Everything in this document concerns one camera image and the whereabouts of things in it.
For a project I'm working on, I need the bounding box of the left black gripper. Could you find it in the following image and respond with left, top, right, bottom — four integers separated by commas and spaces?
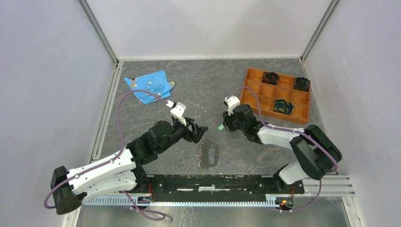
158, 116, 208, 153

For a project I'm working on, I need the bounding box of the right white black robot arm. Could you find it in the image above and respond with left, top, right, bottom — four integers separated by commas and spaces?
222, 104, 342, 193

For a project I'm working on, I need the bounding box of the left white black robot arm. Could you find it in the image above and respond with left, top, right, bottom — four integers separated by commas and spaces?
44, 117, 208, 215

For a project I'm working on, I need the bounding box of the blue yellow rolled item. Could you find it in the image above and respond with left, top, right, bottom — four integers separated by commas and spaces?
273, 98, 294, 115

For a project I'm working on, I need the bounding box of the black rolled item red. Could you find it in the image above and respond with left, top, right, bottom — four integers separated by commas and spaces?
262, 72, 280, 85

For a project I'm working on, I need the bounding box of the orange compartment tray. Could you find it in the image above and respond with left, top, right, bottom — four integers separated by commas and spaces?
239, 68, 311, 124

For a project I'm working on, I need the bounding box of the blue patterned cloth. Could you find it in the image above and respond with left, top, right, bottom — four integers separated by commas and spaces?
124, 70, 175, 101

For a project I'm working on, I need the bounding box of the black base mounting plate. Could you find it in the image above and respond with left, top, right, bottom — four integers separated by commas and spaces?
129, 175, 305, 202

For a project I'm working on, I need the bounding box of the black rolled item corner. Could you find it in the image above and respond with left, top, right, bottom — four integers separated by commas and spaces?
293, 77, 310, 92

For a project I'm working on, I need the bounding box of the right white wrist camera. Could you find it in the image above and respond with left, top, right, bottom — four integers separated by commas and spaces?
224, 96, 240, 115

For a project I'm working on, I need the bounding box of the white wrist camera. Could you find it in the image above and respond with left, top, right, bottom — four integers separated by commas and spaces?
224, 96, 240, 115
166, 100, 187, 126

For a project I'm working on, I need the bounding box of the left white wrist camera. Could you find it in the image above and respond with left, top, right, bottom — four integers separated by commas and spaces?
166, 100, 187, 126

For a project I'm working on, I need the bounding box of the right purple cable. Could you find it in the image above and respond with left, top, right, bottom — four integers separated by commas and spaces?
227, 86, 340, 212

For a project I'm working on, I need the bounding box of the purple cable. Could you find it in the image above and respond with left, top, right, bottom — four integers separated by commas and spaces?
44, 89, 170, 210
227, 86, 340, 212

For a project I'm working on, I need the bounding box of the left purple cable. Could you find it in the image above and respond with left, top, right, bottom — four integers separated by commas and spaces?
44, 89, 170, 210

